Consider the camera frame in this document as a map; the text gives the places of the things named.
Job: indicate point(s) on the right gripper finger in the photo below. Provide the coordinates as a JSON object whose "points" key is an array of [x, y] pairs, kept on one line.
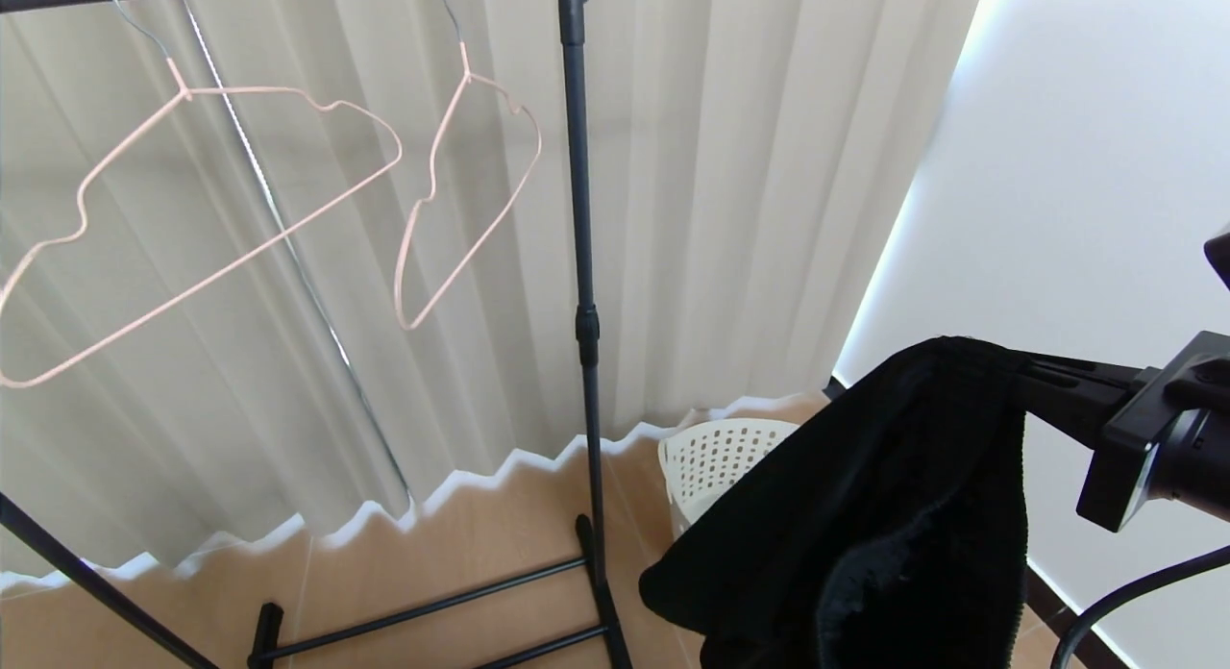
{"points": [[1086, 374], [1071, 409]]}

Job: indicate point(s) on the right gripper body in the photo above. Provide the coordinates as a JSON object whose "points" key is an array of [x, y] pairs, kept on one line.
{"points": [[1124, 477]]}

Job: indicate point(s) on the black shorts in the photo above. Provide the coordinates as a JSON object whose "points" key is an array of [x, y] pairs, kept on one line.
{"points": [[865, 506]]}

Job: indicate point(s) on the pink clothes hanger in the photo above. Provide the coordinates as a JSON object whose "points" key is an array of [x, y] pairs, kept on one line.
{"points": [[467, 68], [181, 85]]}

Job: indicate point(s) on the white laundry basket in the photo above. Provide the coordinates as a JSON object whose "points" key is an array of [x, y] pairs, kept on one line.
{"points": [[730, 426]]}

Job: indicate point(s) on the black clothes rack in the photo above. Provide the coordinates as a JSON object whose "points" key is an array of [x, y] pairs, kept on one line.
{"points": [[579, 169]]}

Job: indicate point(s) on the beige curtain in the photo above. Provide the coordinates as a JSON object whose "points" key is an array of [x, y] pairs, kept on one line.
{"points": [[721, 217]]}

